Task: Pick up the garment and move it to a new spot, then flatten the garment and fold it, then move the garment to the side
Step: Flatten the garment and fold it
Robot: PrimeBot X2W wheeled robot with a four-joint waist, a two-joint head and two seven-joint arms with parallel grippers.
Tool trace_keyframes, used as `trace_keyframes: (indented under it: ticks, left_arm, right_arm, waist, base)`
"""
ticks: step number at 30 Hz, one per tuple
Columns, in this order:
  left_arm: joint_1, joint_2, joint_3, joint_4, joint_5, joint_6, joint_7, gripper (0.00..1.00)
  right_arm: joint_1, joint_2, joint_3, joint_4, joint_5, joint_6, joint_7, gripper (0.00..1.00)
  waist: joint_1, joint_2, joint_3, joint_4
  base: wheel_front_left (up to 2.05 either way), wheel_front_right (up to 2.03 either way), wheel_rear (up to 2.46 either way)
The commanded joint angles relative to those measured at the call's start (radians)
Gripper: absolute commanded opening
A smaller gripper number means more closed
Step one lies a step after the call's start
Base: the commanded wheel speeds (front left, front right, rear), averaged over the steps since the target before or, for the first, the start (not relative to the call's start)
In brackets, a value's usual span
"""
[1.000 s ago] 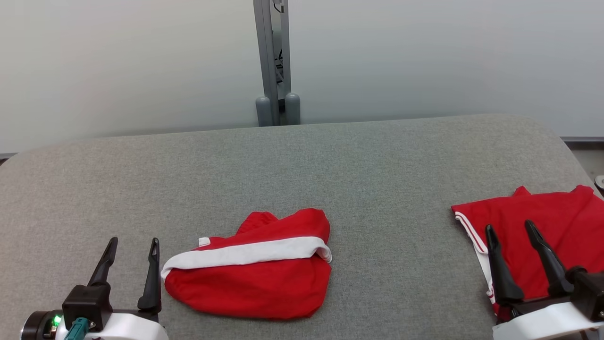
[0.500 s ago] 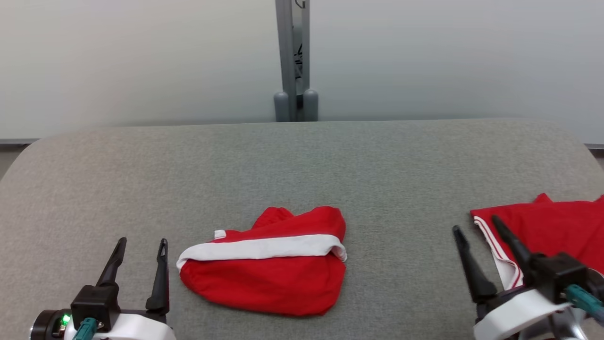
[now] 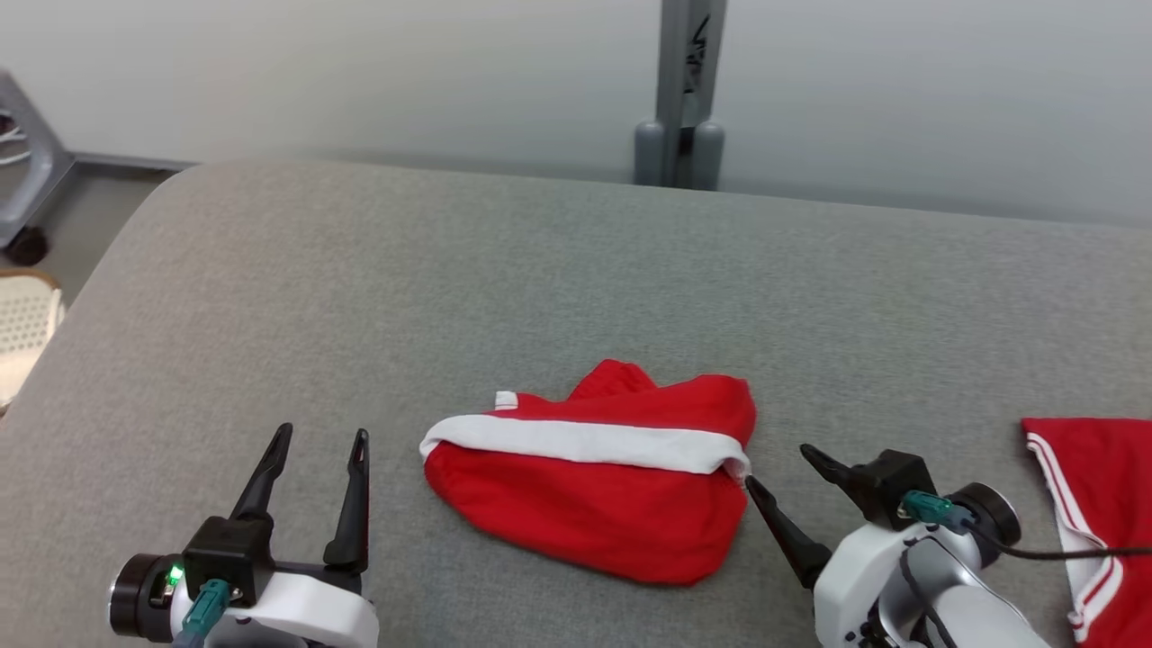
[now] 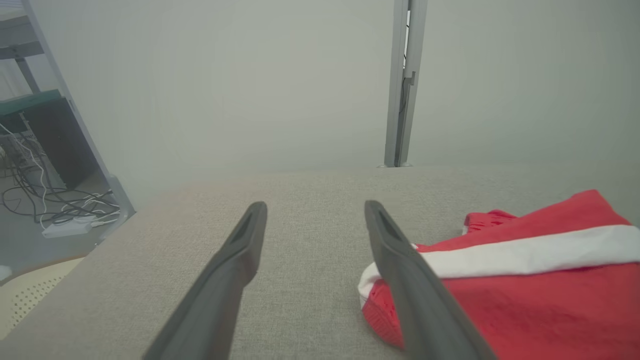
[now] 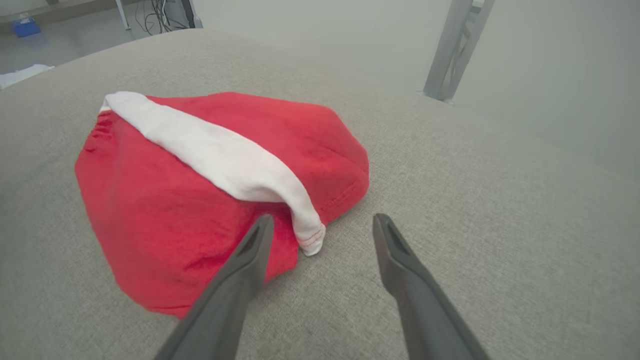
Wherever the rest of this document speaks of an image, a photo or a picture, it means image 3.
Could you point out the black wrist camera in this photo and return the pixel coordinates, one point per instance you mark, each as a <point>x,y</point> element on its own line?
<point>886,486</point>
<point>225,549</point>

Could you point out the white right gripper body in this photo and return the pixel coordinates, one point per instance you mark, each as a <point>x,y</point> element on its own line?
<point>855,585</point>

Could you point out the grey metal stand frame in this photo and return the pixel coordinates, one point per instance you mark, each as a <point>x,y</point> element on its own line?
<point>40,171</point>

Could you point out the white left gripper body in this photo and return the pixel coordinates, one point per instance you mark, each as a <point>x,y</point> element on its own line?
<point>306,616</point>

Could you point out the red white Bulls jersey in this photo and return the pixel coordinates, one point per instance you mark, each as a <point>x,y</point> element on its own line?
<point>1107,486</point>

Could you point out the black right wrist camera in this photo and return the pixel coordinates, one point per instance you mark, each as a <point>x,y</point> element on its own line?
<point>886,486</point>

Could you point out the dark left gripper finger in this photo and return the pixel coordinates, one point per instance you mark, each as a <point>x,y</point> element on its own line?
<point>261,490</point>
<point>353,522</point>

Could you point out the red shorts with white stripe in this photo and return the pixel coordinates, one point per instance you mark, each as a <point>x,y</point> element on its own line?
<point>585,513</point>

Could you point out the beige perforated laundry basket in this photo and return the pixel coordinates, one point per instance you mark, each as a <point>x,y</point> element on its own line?
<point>27,324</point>

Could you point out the grey metal upright post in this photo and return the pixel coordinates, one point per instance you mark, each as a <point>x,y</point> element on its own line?
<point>688,90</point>

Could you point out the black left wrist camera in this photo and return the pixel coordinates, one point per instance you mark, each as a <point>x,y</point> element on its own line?
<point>225,549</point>

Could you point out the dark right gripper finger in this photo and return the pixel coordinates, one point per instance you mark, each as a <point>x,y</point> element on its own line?
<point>832,470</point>
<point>792,540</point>

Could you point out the black caster wheel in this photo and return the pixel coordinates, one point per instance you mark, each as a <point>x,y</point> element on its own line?
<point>27,245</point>

